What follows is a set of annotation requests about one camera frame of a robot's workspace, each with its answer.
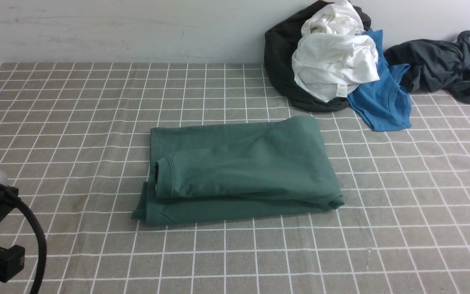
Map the white crumpled shirt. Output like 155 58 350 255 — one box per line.
292 0 379 102

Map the green long-sleeve top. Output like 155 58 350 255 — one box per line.
132 116 345 227

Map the blue t-shirt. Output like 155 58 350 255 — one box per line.
348 29 412 131

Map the grey checkered tablecloth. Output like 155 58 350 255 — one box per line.
0 63 470 294

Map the dark grey crumpled garment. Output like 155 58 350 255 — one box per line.
384 30 470 105

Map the black garment in pile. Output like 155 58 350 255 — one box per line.
264 0 371 112

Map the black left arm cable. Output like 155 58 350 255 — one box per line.
0 176 48 294

